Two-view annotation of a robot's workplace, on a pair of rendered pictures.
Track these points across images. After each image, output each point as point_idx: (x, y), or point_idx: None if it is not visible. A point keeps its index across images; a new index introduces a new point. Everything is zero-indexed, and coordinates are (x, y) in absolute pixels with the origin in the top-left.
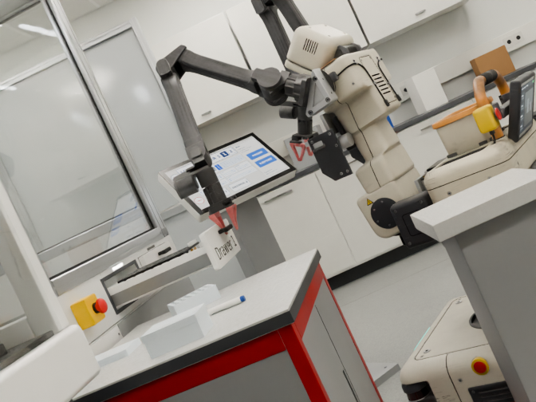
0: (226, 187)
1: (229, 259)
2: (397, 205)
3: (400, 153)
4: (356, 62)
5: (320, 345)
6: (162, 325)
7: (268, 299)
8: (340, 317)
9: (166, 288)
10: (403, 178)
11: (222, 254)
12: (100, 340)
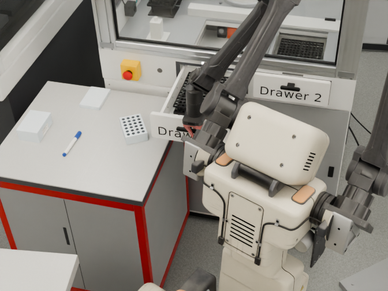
0: None
1: (182, 141)
2: (193, 272)
3: (261, 279)
4: (211, 189)
5: (32, 204)
6: (30, 117)
7: (31, 166)
8: (133, 232)
9: (281, 104)
10: (240, 285)
11: (172, 134)
12: (142, 85)
